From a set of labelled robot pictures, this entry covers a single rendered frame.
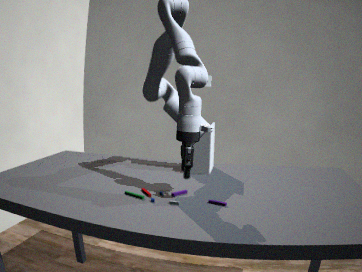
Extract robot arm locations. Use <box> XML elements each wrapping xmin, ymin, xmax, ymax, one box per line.
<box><xmin>143</xmin><ymin>0</ymin><xmax>214</xmax><ymax>135</ymax></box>

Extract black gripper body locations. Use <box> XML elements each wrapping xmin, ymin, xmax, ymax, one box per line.
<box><xmin>176</xmin><ymin>130</ymin><xmax>200</xmax><ymax>157</ymax></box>

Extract red rod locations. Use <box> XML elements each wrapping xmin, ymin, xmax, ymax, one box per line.
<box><xmin>142</xmin><ymin>188</ymin><xmax>151</xmax><ymax>197</ymax></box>

